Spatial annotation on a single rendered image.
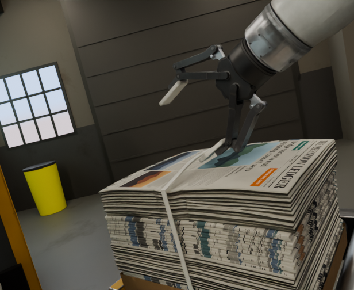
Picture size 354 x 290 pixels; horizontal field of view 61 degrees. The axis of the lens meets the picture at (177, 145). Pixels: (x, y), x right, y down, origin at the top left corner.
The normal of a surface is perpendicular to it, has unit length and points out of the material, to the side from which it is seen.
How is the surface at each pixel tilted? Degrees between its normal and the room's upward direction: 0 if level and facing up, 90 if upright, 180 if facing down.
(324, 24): 135
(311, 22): 125
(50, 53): 90
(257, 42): 90
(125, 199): 90
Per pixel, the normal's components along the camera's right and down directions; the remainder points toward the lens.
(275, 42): -0.43, 0.47
